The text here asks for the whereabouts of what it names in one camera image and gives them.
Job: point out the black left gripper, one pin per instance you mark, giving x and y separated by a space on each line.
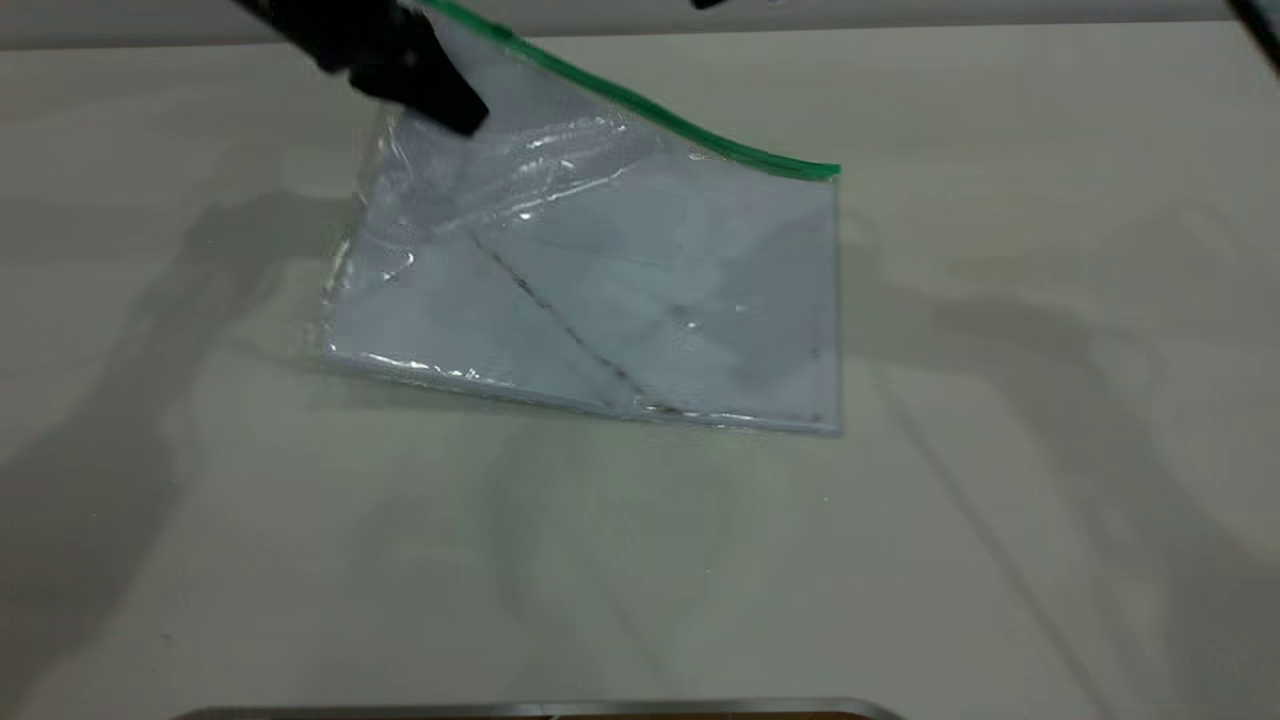
330 25

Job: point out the clear zip bag green zipper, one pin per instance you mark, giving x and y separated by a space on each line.
640 260

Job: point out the grey metal bar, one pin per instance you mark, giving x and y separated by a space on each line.
540 710

